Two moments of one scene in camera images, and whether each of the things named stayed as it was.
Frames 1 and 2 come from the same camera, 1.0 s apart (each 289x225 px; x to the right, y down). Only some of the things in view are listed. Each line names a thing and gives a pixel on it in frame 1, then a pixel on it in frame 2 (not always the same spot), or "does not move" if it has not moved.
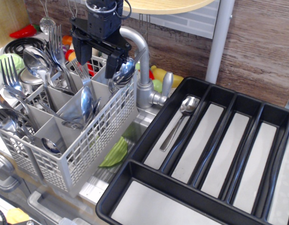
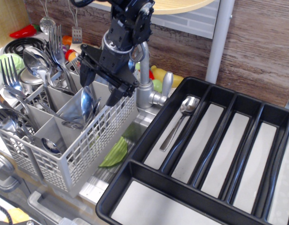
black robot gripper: (102, 27) → (111, 61)
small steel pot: (29, 82) does not move
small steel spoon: (87, 105) does not move
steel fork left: (13, 83) does not move
